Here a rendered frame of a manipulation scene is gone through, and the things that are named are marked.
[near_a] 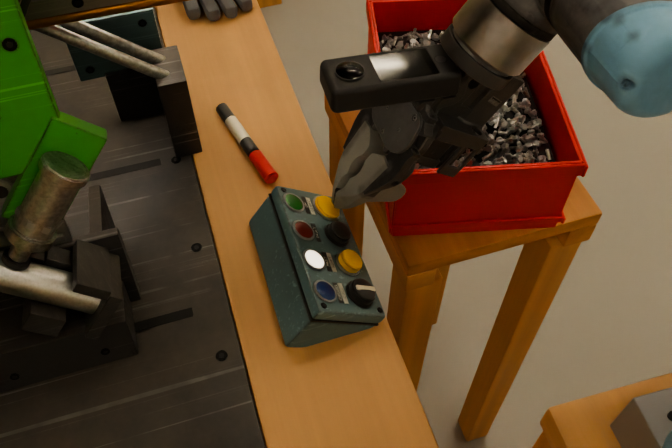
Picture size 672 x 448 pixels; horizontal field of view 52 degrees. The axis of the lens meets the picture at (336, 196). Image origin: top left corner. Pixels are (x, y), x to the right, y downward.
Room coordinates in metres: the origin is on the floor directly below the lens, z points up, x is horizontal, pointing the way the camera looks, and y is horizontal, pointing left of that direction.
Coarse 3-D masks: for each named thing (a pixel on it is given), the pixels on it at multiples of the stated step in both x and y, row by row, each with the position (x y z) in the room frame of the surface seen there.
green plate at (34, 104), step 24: (0, 0) 0.39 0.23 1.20; (0, 24) 0.39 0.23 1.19; (24, 24) 0.39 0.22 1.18; (0, 48) 0.38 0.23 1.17; (24, 48) 0.38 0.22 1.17; (0, 72) 0.37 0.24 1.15; (24, 72) 0.38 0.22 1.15; (0, 96) 0.37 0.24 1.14; (24, 96) 0.37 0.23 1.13; (48, 96) 0.38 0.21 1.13; (0, 120) 0.36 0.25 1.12; (24, 120) 0.37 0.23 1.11; (48, 120) 0.37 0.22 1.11; (0, 144) 0.36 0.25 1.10; (24, 144) 0.36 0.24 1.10; (0, 168) 0.35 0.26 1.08; (24, 168) 0.35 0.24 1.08
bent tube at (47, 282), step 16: (0, 256) 0.31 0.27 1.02; (0, 272) 0.29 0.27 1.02; (16, 272) 0.30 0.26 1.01; (32, 272) 0.30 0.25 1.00; (48, 272) 0.31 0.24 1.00; (64, 272) 0.31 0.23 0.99; (0, 288) 0.29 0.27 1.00; (16, 288) 0.29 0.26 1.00; (32, 288) 0.29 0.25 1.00; (48, 288) 0.29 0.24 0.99; (64, 288) 0.30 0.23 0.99; (64, 304) 0.29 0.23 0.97; (80, 304) 0.29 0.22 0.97; (96, 304) 0.29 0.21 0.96
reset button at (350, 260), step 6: (342, 252) 0.37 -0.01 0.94; (348, 252) 0.36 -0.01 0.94; (354, 252) 0.37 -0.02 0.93; (342, 258) 0.36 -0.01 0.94; (348, 258) 0.36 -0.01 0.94; (354, 258) 0.36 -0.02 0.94; (360, 258) 0.36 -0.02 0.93; (342, 264) 0.35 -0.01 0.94; (348, 264) 0.35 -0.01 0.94; (354, 264) 0.35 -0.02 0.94; (360, 264) 0.36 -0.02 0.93; (348, 270) 0.35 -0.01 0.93; (354, 270) 0.35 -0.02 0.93
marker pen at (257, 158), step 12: (216, 108) 0.59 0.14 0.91; (228, 108) 0.58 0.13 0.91; (228, 120) 0.56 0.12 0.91; (240, 132) 0.54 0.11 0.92; (240, 144) 0.53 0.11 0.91; (252, 144) 0.53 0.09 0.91; (252, 156) 0.51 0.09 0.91; (264, 156) 0.51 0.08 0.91; (264, 168) 0.49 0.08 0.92; (264, 180) 0.48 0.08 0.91
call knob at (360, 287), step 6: (354, 282) 0.33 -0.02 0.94; (360, 282) 0.33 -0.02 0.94; (366, 282) 0.33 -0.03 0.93; (354, 288) 0.32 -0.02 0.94; (360, 288) 0.32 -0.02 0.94; (366, 288) 0.33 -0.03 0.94; (372, 288) 0.33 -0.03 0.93; (354, 294) 0.32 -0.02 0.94; (360, 294) 0.32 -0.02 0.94; (366, 294) 0.32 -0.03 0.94; (372, 294) 0.32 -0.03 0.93; (360, 300) 0.31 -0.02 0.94; (366, 300) 0.32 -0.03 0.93; (372, 300) 0.32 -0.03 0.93
